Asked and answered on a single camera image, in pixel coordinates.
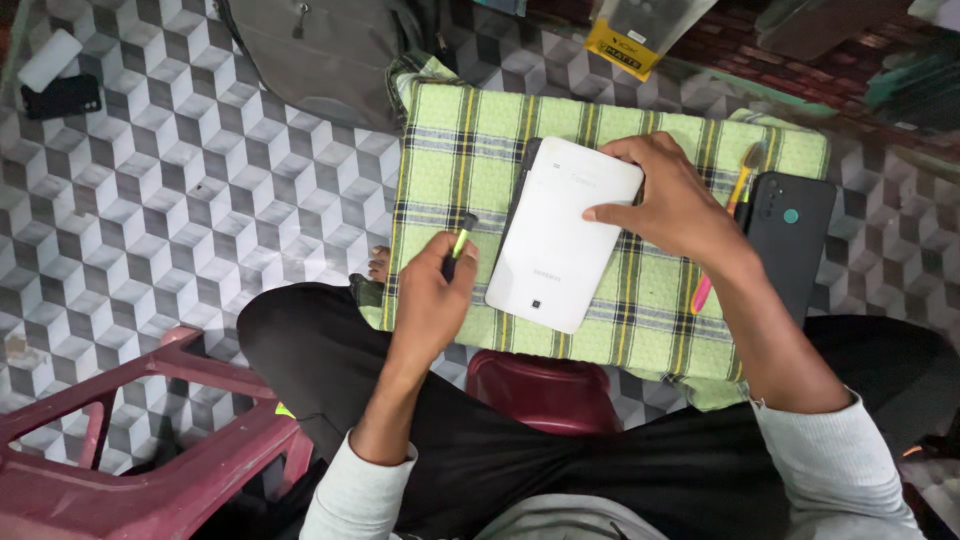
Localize person's left hand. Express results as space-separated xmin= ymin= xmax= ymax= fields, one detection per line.
xmin=390 ymin=231 xmax=481 ymax=370

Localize person's right hand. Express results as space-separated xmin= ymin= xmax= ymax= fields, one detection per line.
xmin=583 ymin=132 xmax=745 ymax=276

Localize green and black hand tool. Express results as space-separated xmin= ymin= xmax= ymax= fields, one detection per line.
xmin=441 ymin=213 xmax=480 ymax=285

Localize white tablet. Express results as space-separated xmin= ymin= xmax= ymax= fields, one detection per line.
xmin=485 ymin=135 xmax=645 ymax=336

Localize person's foot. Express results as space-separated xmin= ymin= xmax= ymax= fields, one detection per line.
xmin=366 ymin=245 xmax=393 ymax=284

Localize orange and pink toothbrush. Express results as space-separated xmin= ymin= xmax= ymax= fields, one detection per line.
xmin=690 ymin=141 xmax=768 ymax=316

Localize black smartphone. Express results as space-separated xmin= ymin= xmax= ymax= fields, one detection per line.
xmin=737 ymin=171 xmax=838 ymax=329

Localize maroon plastic stool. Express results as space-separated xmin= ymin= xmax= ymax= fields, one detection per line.
xmin=465 ymin=348 xmax=625 ymax=438

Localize red patterned mat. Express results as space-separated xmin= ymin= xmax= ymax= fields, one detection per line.
xmin=525 ymin=0 xmax=960 ymax=117

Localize green plaid cloth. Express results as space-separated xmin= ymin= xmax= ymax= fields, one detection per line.
xmin=357 ymin=50 xmax=831 ymax=413

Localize yellow-labelled clear packet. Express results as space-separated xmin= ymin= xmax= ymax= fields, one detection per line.
xmin=582 ymin=0 xmax=720 ymax=83

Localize person's black trousers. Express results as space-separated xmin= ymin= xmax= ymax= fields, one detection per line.
xmin=236 ymin=282 xmax=960 ymax=540

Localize clear plastic packet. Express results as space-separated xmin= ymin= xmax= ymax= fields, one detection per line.
xmin=753 ymin=0 xmax=915 ymax=63

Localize person's grey shirt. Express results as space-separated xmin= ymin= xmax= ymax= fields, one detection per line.
xmin=471 ymin=493 xmax=672 ymax=540

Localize green plastic bag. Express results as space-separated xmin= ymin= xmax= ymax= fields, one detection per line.
xmin=862 ymin=33 xmax=960 ymax=135

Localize grey backpack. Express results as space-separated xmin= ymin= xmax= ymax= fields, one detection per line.
xmin=213 ymin=0 xmax=445 ymax=134

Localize maroon plastic chair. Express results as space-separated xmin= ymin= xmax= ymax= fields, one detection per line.
xmin=0 ymin=325 xmax=316 ymax=540

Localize black phone case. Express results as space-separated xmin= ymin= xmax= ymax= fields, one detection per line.
xmin=20 ymin=72 xmax=103 ymax=121

